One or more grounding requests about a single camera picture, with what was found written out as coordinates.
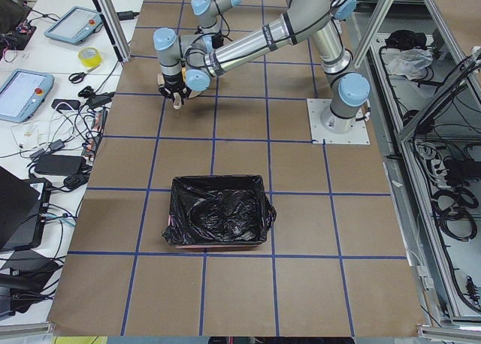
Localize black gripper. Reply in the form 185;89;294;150
159;80;189;103

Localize beige plastic dustpan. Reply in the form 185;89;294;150
157;67;201;110

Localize beige hand brush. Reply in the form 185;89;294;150
210;33;230;50

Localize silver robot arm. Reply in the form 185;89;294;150
191;0;242;34
153;0;370;121

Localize bin with black liner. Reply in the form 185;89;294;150
162;175;277;248

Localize yellow tape roll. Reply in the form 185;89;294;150
77;47;102;68

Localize far teach pendant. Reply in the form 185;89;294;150
44;6;103;45

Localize teach pendant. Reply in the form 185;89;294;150
44;6;103;45
1;68;55;123

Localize near teach pendant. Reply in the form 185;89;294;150
1;68;55;123

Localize black handled scissors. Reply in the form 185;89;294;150
68;65;99;84

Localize aluminium frame post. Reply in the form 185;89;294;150
92;0;131;63

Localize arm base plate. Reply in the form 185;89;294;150
307;98;371;146

